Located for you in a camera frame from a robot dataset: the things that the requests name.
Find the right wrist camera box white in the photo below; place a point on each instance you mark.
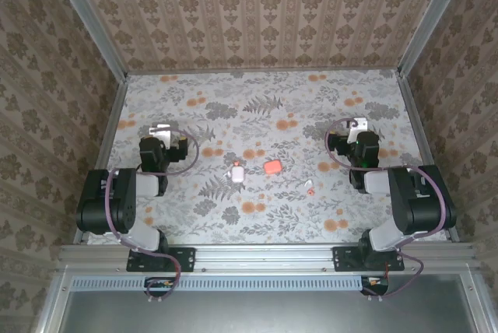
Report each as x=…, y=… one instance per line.
x=360, y=123

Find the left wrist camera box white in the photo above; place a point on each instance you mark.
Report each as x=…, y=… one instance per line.
x=162, y=134

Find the aluminium side rail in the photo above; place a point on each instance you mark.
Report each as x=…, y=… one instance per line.
x=109, y=134
x=421, y=134

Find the grey metal panel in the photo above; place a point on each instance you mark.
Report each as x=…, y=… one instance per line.
x=253, y=313

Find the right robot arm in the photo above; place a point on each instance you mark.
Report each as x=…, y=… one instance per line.
x=420, y=200

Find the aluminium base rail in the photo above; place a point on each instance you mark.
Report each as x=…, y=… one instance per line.
x=264, y=257

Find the aluminium frame post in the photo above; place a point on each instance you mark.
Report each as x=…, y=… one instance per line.
x=431, y=18
x=90, y=18

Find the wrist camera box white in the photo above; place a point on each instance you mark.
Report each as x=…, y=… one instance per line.
x=360, y=123
x=162, y=134

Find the white earbud charging case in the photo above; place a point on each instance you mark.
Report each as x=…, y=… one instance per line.
x=237, y=174

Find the orange-pink case lid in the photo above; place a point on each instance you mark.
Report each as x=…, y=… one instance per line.
x=273, y=166

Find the floral patterned table cover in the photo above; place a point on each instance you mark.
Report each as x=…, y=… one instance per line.
x=272, y=216

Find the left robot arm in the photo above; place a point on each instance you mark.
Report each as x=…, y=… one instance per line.
x=116, y=200

